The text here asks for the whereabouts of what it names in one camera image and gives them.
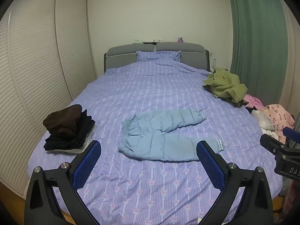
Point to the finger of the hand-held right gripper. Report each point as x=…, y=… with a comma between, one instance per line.
x=291, y=133
x=273, y=144

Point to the bed with purple sheet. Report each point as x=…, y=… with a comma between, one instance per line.
x=152, y=86

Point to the green curtain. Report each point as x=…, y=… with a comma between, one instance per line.
x=257, y=39

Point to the pink printed garment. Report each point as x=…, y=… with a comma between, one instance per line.
x=279, y=116

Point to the dark flat book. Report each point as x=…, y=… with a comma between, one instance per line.
x=149, y=43

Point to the white louvred wardrobe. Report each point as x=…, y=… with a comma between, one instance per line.
x=39, y=63

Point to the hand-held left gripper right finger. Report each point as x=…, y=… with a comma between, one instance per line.
x=211, y=166

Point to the plain pink garment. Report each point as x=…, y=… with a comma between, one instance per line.
x=254, y=100

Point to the purple floral pillow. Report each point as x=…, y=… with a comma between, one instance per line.
x=157, y=55

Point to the olive green jacket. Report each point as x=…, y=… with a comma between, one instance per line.
x=225, y=84

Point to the grey padded headboard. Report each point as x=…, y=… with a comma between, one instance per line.
x=187, y=49

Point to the white crumpled garment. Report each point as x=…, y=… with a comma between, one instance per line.
x=263, y=120

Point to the light blue padded pants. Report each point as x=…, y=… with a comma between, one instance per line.
x=164, y=136

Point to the small purple toy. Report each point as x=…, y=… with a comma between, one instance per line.
x=180, y=40

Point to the clear plastic bottle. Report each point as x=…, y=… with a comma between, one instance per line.
x=214, y=63

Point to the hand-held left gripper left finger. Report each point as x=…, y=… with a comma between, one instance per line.
x=86, y=166

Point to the brown folded garment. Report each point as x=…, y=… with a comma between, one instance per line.
x=62, y=121

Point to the small white box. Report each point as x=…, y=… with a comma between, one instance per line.
x=157, y=40

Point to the white folded cloth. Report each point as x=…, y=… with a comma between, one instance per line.
x=77, y=150

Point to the black folded clothes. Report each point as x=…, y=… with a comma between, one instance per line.
x=79, y=136

